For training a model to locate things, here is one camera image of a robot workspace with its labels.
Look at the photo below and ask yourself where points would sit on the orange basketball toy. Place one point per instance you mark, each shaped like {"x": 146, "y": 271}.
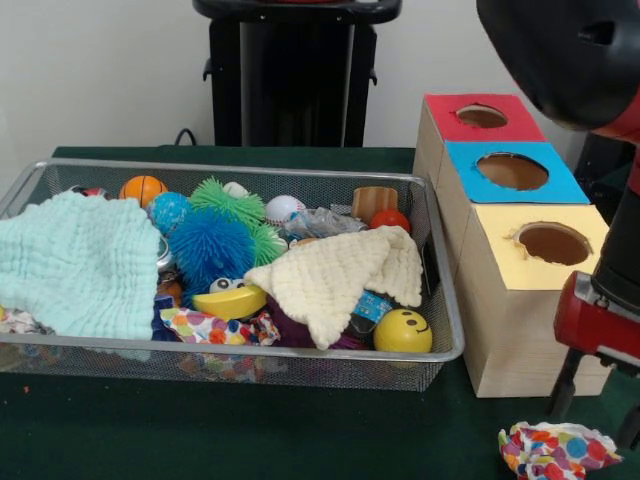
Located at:
{"x": 142, "y": 189}

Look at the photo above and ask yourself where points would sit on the white baseball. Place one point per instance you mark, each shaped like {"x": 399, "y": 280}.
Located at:
{"x": 282, "y": 207}

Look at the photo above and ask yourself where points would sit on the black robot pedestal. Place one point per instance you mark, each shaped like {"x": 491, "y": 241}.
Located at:
{"x": 290, "y": 85}

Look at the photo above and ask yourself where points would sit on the wooden box with three holes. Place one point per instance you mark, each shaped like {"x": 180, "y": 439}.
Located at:
{"x": 515, "y": 340}

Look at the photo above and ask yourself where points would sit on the yellow banana toy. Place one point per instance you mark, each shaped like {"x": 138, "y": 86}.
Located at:
{"x": 230, "y": 302}

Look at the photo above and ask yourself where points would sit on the yellow smiley face ball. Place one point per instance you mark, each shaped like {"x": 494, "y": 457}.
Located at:
{"x": 400, "y": 332}

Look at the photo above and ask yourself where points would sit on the green spiky rubber toy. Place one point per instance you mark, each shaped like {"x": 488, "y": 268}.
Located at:
{"x": 220, "y": 199}

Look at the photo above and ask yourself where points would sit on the colourful polka dot cloth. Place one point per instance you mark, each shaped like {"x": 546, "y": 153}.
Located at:
{"x": 210, "y": 327}
{"x": 555, "y": 450}

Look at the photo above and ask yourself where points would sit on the mint green muslin cloth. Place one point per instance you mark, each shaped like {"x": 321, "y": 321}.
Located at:
{"x": 75, "y": 260}

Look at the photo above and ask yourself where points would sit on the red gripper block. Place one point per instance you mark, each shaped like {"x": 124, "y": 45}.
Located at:
{"x": 595, "y": 330}

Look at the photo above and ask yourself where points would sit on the blue spiky rubber ball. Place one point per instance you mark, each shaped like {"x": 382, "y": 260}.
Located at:
{"x": 210, "y": 247}

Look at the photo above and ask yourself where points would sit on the cream muslin cloth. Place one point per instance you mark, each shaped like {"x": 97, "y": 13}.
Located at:
{"x": 325, "y": 280}

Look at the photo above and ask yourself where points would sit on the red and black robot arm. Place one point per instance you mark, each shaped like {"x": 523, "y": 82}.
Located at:
{"x": 565, "y": 55}

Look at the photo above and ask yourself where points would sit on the silver mesh bin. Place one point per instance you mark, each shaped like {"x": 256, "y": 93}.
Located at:
{"x": 350, "y": 367}

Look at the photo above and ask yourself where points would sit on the red orange ball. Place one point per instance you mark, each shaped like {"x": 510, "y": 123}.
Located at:
{"x": 390, "y": 220}

